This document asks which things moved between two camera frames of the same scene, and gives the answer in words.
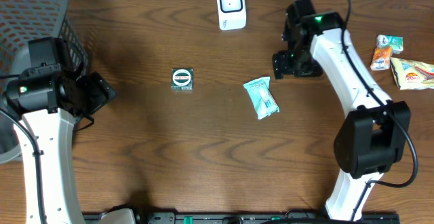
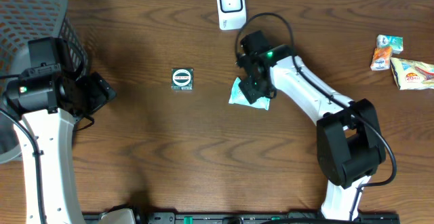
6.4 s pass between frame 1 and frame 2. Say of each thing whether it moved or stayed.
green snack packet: moved
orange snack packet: stayed
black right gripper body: moved
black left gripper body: stayed
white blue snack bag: stayed
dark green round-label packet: stayed
